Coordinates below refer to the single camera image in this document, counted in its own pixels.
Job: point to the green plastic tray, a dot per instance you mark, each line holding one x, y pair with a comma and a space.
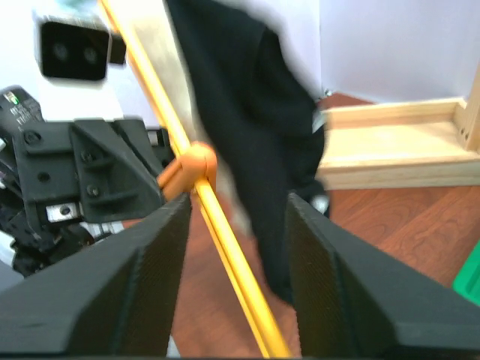
467, 281

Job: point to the orange clothespin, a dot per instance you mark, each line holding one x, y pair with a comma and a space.
191, 167

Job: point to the black underwear beige waistband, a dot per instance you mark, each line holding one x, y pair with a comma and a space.
223, 68

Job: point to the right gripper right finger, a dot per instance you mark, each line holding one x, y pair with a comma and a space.
352, 299

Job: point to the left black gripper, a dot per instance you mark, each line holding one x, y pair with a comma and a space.
61, 181

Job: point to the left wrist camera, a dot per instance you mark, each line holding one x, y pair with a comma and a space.
75, 44

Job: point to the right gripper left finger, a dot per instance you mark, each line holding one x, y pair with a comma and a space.
116, 298

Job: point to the yellow plastic hanger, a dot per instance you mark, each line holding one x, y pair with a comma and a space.
210, 195

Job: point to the wooden clothes rack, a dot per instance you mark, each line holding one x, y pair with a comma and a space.
430, 143

